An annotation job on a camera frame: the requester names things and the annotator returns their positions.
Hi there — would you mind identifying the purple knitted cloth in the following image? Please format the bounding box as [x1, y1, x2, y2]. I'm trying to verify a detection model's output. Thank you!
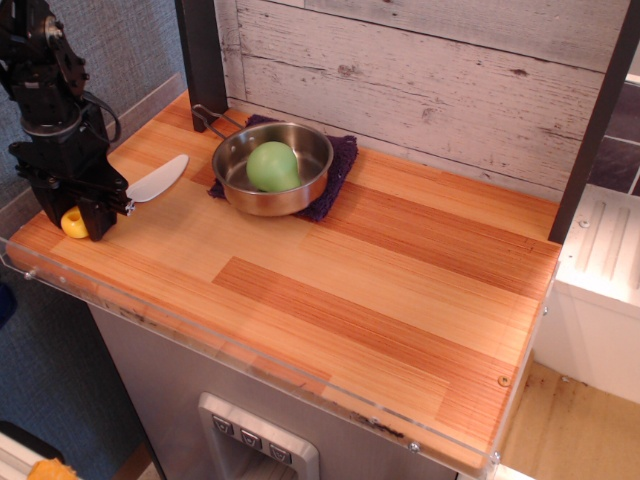
[209, 115, 358, 221]

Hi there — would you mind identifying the dark right frame post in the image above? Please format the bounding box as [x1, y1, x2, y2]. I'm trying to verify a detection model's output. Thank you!
[548, 0, 639, 244]

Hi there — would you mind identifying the white toy sink unit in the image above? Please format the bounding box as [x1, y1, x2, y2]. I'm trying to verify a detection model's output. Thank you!
[533, 185, 639, 402]

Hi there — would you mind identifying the yellow handled toy knife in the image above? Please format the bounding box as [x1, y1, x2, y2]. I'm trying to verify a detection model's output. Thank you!
[60, 154, 189, 239]

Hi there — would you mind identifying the silver dispenser panel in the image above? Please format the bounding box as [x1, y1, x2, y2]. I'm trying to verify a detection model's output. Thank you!
[198, 392, 320, 479]

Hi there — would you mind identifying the dark frame post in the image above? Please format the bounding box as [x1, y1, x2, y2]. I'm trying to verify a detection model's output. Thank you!
[548, 0, 639, 244]
[175, 0, 228, 114]

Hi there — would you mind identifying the green toy pear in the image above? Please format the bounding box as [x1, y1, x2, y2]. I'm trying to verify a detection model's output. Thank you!
[246, 141, 301, 192]

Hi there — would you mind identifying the dark left frame post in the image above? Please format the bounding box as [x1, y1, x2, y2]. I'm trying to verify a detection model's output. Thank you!
[175, 0, 228, 114]

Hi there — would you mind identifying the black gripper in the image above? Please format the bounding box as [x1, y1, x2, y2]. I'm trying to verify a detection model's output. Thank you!
[9, 97, 129, 241]

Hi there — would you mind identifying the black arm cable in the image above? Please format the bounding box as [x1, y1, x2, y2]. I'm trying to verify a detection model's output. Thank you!
[82, 91, 123, 146]

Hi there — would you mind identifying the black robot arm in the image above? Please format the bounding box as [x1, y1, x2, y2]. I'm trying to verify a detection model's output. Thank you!
[1, 1, 134, 241]

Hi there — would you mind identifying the clear acrylic edge guard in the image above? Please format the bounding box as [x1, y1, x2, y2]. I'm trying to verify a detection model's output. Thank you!
[0, 237, 561, 474]

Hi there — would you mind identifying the grey toy fridge cabinet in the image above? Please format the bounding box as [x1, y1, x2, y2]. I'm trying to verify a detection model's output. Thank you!
[90, 307, 457, 479]

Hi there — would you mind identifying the orange object bottom left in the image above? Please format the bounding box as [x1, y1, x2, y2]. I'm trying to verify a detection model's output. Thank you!
[27, 459, 78, 480]

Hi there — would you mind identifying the stainless steel pot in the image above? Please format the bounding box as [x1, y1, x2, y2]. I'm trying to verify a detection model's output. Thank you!
[192, 104, 334, 217]

